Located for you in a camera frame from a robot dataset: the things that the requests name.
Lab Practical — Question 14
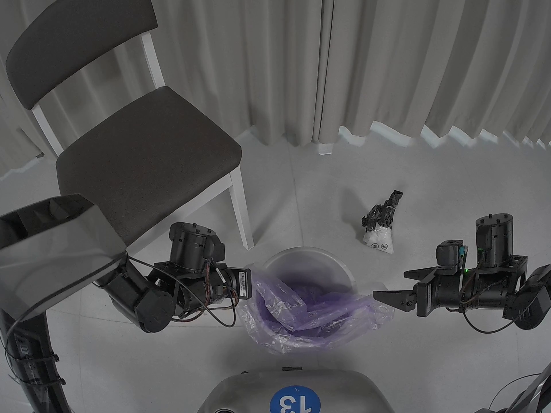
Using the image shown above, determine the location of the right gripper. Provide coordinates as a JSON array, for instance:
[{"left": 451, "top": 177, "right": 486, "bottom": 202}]
[{"left": 373, "top": 266, "right": 477, "bottom": 317}]

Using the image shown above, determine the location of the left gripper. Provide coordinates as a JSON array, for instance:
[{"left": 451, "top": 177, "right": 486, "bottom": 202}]
[{"left": 220, "top": 266, "right": 254, "bottom": 301}]

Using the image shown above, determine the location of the purple plastic bag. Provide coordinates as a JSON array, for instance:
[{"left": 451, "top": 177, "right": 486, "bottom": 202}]
[{"left": 236, "top": 262, "right": 395, "bottom": 355}]

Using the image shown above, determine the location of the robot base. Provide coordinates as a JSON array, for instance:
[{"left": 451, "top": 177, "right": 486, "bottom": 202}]
[{"left": 201, "top": 366, "right": 392, "bottom": 413}]

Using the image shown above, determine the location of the white trash bin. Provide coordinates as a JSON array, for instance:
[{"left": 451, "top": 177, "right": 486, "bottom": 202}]
[{"left": 260, "top": 246, "right": 358, "bottom": 343}]

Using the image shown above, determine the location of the crumpled black plastic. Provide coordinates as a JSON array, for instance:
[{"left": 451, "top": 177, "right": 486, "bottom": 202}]
[{"left": 361, "top": 191, "right": 403, "bottom": 233}]

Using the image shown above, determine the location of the white printed wrapper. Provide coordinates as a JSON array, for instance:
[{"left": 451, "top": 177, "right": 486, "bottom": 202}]
[{"left": 362, "top": 224, "right": 394, "bottom": 255}]

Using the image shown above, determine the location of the grey padded white chair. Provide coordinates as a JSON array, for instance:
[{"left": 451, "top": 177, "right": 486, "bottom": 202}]
[{"left": 6, "top": 0, "right": 255, "bottom": 252}]

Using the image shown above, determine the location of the black cable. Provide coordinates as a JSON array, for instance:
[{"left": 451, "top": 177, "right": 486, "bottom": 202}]
[
  {"left": 461, "top": 308, "right": 517, "bottom": 334},
  {"left": 189, "top": 291, "right": 239, "bottom": 328},
  {"left": 491, "top": 375, "right": 539, "bottom": 413}
]

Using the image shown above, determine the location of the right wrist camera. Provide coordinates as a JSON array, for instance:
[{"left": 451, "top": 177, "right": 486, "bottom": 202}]
[{"left": 436, "top": 239, "right": 469, "bottom": 274}]

